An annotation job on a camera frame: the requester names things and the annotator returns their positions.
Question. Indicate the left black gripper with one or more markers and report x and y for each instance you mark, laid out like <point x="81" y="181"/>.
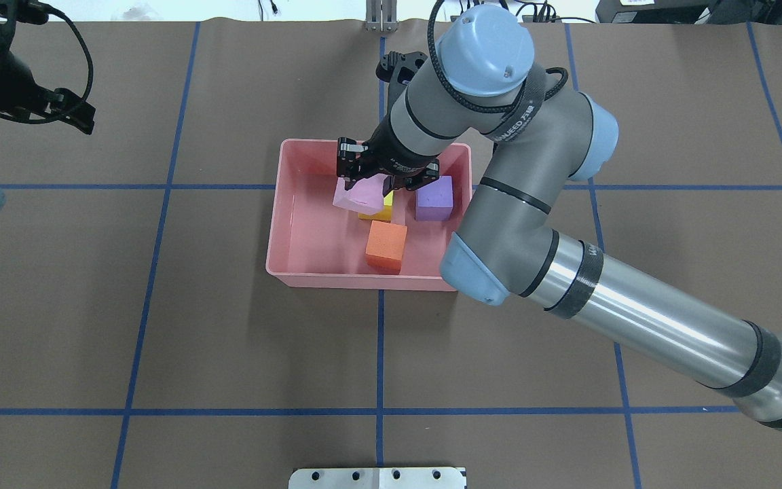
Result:
<point x="16" y="80"/>

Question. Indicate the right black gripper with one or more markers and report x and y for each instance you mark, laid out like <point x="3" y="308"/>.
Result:
<point x="391" y="155"/>

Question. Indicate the pink foam block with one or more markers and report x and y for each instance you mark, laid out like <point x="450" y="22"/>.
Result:
<point x="366" y="197"/>

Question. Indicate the yellow foam block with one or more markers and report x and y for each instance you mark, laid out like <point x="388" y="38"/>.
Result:
<point x="385" y="214"/>

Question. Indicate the purple foam block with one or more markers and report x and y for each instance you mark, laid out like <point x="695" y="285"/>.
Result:
<point x="434" y="202"/>

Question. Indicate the orange foam block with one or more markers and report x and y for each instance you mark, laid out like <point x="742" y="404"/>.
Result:
<point x="385" y="246"/>

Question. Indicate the pink plastic bin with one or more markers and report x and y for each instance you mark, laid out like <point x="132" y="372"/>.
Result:
<point x="313" y="243"/>

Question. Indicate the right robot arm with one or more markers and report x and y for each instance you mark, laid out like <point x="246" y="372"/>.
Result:
<point x="694" y="197"/>

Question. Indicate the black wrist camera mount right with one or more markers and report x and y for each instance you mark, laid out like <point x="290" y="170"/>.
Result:
<point x="399" y="68"/>

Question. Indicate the metal frame bracket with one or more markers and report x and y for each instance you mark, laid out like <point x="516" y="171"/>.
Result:
<point x="381" y="16"/>

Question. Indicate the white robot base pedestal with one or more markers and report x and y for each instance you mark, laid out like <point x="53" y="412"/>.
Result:
<point x="379" y="477"/>

